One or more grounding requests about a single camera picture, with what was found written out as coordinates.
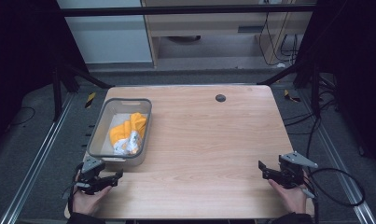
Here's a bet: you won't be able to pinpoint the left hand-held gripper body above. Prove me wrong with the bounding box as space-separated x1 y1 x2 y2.
77 156 107 196

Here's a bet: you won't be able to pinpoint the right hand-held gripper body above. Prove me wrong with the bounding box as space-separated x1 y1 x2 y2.
278 151 319 190

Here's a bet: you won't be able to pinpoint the person's right hand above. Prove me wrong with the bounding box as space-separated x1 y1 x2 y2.
267 179 309 215

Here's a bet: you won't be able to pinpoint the person's left hand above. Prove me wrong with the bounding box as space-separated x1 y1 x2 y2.
71 186 114 217

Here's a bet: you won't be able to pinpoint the yellow and white cloth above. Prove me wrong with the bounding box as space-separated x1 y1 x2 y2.
109 112 148 156

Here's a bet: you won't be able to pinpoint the grey plastic basket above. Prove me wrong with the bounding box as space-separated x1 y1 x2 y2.
86 97 153 167

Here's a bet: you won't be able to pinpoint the yellow and black tape strip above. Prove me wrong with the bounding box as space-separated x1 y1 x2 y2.
84 91 97 109
283 89 302 104

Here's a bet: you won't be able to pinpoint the black metal stand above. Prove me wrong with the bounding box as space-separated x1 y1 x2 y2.
256 60 323 119
50 61 116 123

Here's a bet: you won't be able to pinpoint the dark curtain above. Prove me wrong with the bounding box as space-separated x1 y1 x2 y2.
294 0 376 173
0 0 90 153

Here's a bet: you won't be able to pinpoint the white cabinet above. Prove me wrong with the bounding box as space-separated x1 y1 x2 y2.
56 0 154 65

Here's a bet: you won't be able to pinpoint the light wooden desk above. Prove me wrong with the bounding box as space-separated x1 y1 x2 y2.
141 0 315 68

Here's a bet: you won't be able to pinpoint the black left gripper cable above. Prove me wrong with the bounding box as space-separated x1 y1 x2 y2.
66 161 85 217

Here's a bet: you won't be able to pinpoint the aluminium floor rail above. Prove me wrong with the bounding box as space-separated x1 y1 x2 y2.
299 89 376 224
0 92 76 224

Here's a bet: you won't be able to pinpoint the black floor cable bundle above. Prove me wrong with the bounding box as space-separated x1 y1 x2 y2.
282 74 341 136

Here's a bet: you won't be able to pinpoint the black looped gripper cable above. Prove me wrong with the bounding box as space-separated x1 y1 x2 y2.
308 167 366 208

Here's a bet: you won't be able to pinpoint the thin black floor cable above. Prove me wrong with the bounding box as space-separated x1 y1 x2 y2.
7 105 37 127

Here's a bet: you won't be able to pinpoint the black cables behind desk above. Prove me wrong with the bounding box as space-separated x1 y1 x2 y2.
258 11 299 67

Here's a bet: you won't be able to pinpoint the black horizontal frame bar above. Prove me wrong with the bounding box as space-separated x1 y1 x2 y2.
60 4 318 18

